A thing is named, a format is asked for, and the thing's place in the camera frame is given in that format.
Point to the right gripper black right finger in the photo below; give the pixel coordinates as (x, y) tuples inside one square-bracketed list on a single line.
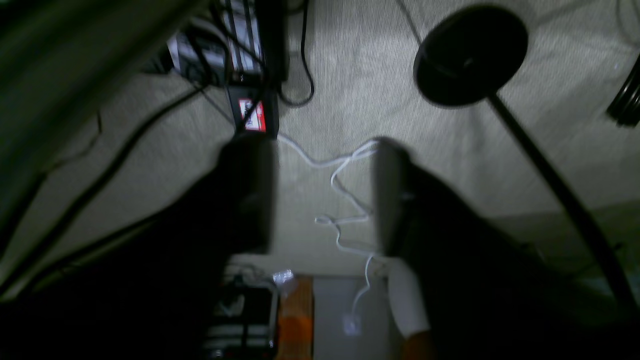
[(395, 196)]

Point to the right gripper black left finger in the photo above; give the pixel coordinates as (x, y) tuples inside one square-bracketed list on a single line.
[(247, 168)]

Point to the black box red label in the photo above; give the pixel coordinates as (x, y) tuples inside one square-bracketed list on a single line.
[(254, 109)]

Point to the black round lamp base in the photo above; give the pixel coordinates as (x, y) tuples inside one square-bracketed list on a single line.
[(467, 58)]

